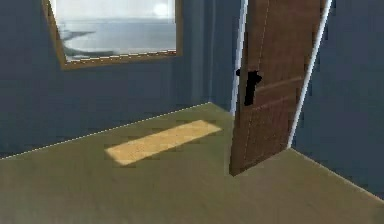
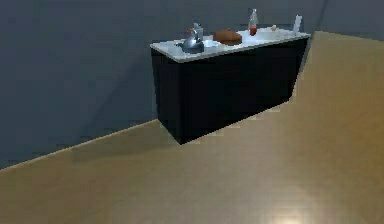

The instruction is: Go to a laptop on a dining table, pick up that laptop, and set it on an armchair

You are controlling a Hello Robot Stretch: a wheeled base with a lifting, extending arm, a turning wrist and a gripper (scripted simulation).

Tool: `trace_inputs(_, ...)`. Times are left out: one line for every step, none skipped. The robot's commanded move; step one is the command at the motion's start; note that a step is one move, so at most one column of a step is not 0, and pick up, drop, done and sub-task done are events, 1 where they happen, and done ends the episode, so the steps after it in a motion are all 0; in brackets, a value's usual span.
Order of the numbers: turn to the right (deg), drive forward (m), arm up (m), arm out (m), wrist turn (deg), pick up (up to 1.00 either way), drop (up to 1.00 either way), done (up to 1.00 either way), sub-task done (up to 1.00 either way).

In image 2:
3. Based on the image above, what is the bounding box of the black cabinet with white worktop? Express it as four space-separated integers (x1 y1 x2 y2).
149 27 312 146

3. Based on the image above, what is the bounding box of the clear bottle with red liquid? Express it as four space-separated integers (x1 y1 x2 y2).
248 8 259 37

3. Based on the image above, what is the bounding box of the brown bread loaf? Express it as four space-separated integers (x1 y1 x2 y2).
212 28 243 47

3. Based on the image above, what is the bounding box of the grey metal kettle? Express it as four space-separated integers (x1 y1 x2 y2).
180 22 205 55

